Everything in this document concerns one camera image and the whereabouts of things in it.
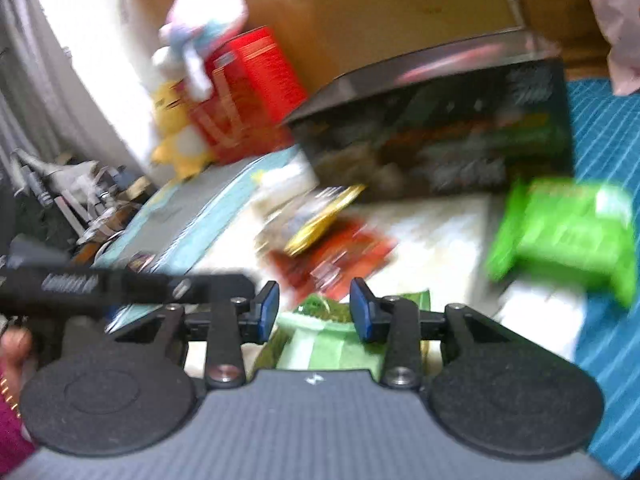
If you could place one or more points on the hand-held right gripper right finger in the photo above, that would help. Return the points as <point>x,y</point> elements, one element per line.
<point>361,312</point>

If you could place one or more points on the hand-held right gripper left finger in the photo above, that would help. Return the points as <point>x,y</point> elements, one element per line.
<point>268,310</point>

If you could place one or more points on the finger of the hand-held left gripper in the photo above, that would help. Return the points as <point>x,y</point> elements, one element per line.
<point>215,287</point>

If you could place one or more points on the dark green snack packet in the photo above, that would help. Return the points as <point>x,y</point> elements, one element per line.
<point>325,342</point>

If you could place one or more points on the red snack packet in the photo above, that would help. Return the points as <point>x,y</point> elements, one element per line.
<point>345,255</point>

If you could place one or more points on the dark cardboard box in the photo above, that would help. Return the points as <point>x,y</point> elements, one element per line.
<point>440,130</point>

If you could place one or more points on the person's left hand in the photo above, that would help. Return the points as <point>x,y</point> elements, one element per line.
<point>16,352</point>

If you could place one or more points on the light blue mat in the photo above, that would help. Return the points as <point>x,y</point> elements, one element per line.
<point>200,215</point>

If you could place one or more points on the cluttered tool pile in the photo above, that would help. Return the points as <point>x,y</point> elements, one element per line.
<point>75,195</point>

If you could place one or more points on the yellow snack packet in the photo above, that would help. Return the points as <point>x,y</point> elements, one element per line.
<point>317,225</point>

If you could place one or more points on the beige zigzag blanket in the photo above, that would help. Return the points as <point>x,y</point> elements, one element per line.
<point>445,240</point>

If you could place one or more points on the white snack packet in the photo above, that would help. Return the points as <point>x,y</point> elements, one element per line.
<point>285,177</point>

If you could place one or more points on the yellow plush toy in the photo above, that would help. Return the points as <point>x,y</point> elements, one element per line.
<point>175,130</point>

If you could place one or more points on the red box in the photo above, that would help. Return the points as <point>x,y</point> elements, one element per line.
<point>245,95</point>

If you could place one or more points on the bright green snack packet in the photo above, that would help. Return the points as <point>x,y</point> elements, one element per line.
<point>565,237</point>

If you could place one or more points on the grey curtain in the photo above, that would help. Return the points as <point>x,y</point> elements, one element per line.
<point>25,60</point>

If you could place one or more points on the teal striped bed sheet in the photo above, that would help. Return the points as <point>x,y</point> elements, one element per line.
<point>610,340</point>

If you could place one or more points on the white pink plush toy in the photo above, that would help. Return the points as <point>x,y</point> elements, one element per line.
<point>205,15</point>

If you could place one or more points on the wooden headboard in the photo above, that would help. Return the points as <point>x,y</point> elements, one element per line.
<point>380,5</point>

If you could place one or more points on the pink white plastic bag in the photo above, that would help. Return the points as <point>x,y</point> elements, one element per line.
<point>617,25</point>

